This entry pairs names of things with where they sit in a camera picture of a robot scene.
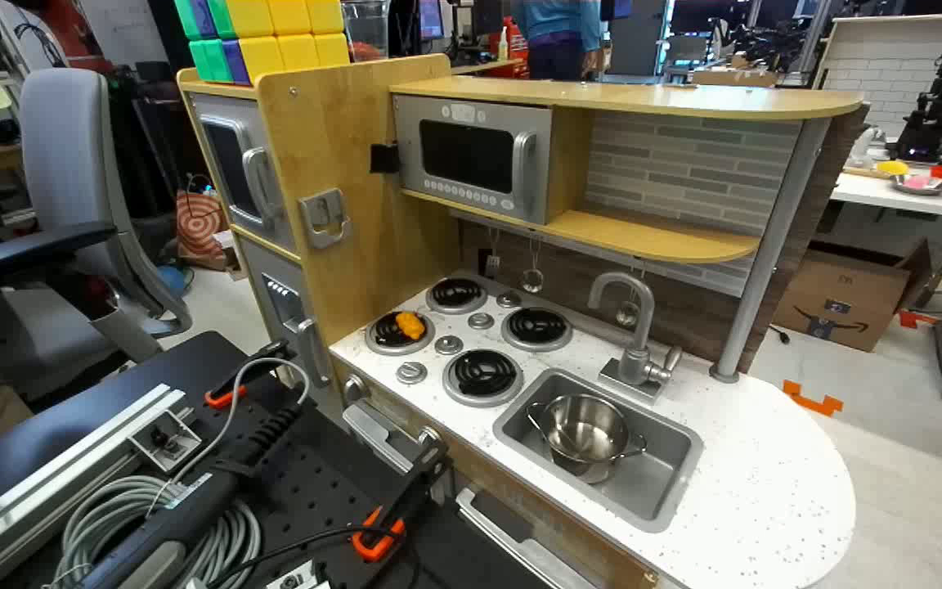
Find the small orange toy food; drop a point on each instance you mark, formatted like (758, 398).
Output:
(410, 325)

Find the small steel pot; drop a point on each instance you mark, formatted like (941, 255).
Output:
(587, 430)

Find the grey sink basin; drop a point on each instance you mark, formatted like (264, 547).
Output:
(655, 479)

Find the grey stove knob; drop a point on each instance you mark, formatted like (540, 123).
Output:
(507, 295)
(449, 343)
(410, 371)
(480, 320)

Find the silver toy microwave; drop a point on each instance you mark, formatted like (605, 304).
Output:
(472, 157)

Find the small black block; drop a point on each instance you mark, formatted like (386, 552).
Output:
(383, 157)

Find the grey metal latch plate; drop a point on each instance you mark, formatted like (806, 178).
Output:
(324, 216)

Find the grey toy faucet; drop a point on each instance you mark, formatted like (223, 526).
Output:
(640, 348)

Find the black ribbed grip pole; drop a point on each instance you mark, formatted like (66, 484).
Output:
(264, 430)

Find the red container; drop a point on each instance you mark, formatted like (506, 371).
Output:
(507, 43)

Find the black perforated mounting board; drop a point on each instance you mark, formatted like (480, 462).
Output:
(308, 493)

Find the orange and black bar clamp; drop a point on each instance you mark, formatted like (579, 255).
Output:
(228, 398)
(377, 542)

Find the grey toy oven door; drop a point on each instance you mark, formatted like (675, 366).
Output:
(233, 166)

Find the orange patterned bag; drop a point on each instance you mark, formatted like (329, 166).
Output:
(202, 231)

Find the person in blue shirt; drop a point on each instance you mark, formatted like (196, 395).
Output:
(558, 28)

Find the wooden toy play kitchen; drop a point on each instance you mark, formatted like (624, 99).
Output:
(735, 479)

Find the brown cardboard box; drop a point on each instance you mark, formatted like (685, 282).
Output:
(848, 298)

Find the white desk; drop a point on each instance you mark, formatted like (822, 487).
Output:
(884, 198)

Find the grey office chair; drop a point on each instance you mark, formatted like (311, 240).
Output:
(66, 166)

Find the small yellow item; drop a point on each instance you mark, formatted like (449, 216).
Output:
(890, 168)

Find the small plate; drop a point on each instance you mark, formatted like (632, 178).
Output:
(919, 183)

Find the white perforated panel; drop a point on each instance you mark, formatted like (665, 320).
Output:
(876, 66)

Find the black printed stand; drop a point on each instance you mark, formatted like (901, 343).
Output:
(933, 103)

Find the small metal wall hook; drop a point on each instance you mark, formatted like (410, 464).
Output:
(490, 263)

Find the grey support post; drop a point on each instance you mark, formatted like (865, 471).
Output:
(770, 248)

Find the metal rail bracket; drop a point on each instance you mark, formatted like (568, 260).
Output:
(165, 443)

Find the orange floor bracket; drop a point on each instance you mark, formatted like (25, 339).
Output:
(808, 401)

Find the aluminium extrusion rail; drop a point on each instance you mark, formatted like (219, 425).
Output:
(56, 471)

